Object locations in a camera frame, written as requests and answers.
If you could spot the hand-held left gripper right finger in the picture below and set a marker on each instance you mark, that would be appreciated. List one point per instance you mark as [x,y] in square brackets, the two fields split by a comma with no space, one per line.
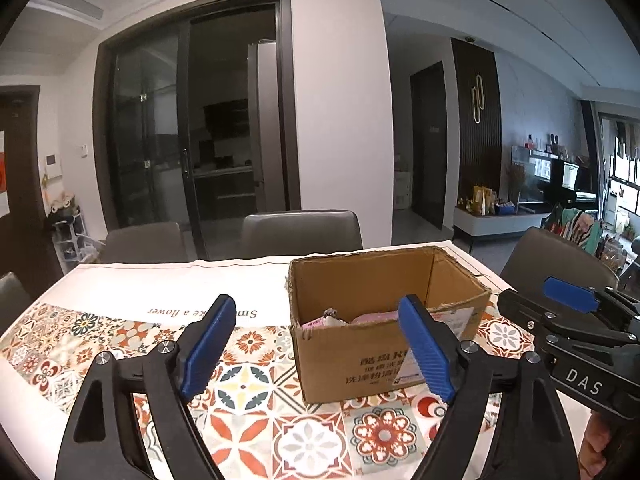
[425,355]

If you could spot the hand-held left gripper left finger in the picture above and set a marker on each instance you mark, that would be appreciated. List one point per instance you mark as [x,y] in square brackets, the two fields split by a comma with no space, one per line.
[210,355]

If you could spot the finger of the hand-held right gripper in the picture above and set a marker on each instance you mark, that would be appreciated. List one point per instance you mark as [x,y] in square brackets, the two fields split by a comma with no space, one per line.
[525,312]
[570,292]

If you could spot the pink cloth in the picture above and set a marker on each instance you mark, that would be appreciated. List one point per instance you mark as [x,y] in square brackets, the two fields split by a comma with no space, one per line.
[375,316]

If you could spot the brown cardboard box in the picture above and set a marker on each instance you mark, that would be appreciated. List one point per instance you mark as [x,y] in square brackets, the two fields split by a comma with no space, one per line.
[345,360]

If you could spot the pink patterned packet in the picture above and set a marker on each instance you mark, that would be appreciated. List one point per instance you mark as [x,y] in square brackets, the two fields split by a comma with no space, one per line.
[312,323]

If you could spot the person's right hand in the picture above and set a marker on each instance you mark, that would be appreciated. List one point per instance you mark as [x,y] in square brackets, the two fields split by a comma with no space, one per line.
[596,440]

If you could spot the grey dining chair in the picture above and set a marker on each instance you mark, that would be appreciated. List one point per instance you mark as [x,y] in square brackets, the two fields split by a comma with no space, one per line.
[14,305]
[300,235]
[145,245]
[550,260]

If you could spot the colourful clothes pile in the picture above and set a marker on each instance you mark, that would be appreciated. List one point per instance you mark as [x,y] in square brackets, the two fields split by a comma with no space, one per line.
[575,230]

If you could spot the white low cabinet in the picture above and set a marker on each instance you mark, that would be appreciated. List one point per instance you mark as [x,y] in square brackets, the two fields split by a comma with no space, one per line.
[495,225]

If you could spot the black piano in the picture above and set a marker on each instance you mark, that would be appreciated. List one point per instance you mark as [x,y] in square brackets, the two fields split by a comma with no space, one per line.
[572,182]

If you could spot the patterned tile print tablecloth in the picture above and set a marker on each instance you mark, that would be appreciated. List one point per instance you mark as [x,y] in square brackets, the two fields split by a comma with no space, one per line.
[125,285]

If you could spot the yellow snack bags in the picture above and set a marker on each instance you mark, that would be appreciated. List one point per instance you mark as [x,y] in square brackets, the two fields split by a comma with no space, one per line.
[482,201]

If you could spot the dried flower bunch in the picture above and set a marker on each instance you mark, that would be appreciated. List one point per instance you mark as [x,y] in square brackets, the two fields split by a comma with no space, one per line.
[515,180]

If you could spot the large window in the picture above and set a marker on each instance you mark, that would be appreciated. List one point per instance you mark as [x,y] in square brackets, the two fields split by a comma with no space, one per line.
[622,175]

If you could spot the small white hallway cabinet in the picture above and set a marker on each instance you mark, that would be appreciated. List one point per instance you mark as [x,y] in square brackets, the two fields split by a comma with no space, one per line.
[401,190]

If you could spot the white shoe rack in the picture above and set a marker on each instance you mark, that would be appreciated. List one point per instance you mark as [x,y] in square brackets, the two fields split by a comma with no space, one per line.
[72,245]

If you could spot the dark interior door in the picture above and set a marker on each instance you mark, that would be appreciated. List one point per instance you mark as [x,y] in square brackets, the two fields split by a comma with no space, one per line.
[429,150]

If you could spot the plush toy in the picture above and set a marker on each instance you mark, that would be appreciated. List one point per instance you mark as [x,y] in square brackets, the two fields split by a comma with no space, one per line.
[61,206]

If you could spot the dark sliding glass door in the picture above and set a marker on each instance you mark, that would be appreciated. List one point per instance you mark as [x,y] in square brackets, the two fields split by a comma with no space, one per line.
[150,135]

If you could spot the silver refrigerator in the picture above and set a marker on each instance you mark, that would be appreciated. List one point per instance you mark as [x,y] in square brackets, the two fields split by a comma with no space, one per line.
[264,125]

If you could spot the brown entry door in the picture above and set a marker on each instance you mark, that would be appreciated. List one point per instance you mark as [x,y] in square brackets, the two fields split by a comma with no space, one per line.
[20,185]

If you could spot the dark slatted wall panel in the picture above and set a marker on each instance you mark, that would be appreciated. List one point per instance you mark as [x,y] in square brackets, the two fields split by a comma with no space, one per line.
[475,160]

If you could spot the gold wall ornament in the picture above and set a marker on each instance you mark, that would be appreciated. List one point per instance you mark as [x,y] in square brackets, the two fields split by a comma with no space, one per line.
[478,97]

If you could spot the white wall intercom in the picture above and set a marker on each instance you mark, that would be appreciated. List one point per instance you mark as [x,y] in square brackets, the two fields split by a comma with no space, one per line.
[53,166]

